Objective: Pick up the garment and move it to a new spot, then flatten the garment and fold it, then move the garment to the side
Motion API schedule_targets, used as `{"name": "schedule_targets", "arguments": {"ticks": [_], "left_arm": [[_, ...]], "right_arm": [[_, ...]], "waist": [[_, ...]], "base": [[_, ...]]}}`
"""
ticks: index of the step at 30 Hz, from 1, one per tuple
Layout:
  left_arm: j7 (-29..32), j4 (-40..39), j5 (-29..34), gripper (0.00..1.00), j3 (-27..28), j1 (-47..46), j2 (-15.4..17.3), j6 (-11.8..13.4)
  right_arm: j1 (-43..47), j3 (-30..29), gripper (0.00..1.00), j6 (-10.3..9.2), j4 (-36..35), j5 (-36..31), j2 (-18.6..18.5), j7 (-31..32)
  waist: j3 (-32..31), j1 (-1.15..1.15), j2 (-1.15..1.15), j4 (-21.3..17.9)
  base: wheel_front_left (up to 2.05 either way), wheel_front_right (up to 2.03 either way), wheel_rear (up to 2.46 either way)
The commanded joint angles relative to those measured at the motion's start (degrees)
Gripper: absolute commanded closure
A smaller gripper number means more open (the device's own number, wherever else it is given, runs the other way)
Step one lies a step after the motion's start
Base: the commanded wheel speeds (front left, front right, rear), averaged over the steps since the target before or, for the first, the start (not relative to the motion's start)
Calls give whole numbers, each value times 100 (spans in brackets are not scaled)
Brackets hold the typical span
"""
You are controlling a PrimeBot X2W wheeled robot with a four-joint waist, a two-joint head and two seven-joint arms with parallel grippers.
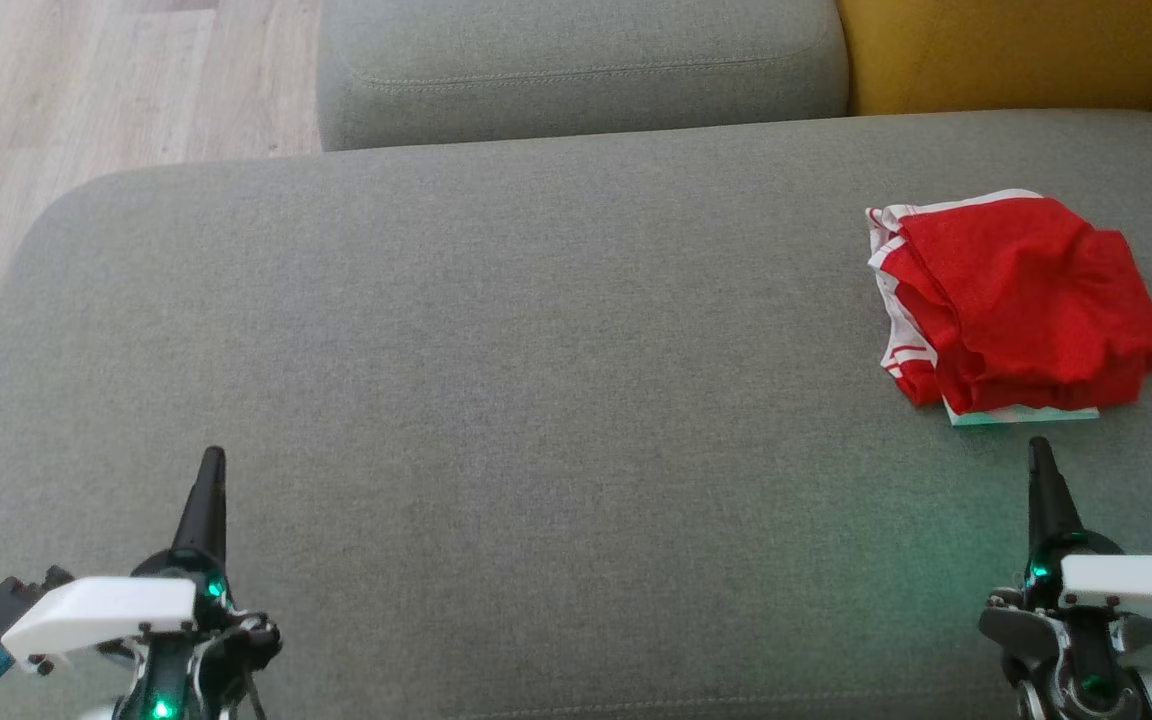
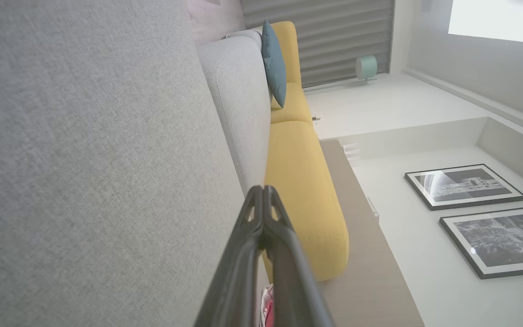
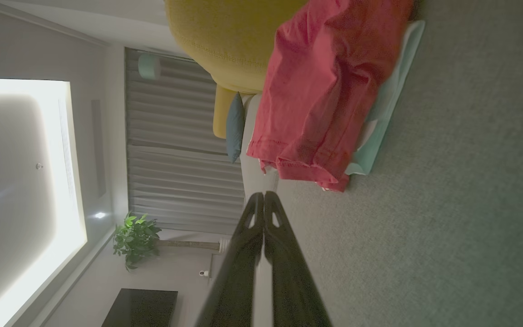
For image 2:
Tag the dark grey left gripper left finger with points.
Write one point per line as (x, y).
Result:
(236, 272)

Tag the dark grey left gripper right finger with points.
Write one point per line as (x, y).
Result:
(295, 281)

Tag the red shorts with number print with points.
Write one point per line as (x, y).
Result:
(267, 309)

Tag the large yellow sofa back cushion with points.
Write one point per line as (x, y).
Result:
(302, 195)

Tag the black framed picture with curve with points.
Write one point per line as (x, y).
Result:
(463, 186)

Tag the black framed city picture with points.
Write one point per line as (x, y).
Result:
(502, 240)

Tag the blue throw pillow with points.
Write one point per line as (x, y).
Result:
(274, 63)

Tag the small grey sofa seat cushion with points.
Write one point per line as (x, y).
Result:
(248, 34)

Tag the grey pleated curtain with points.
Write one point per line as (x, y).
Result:
(334, 36)

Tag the white wall socket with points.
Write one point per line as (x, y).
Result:
(316, 119)

